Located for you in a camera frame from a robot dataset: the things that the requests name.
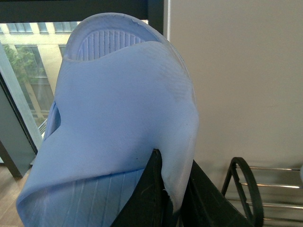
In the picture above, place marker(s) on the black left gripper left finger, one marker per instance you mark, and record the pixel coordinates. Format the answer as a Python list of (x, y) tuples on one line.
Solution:
[(146, 206)]

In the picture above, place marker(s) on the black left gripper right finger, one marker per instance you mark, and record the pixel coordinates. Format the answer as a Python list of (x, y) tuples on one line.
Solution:
[(204, 206)]

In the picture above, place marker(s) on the black metal shoe rack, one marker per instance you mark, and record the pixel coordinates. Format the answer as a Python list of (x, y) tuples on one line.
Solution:
[(267, 196)]

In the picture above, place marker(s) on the light blue slide sandal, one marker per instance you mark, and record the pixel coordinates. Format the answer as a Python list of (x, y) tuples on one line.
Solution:
[(122, 91)]

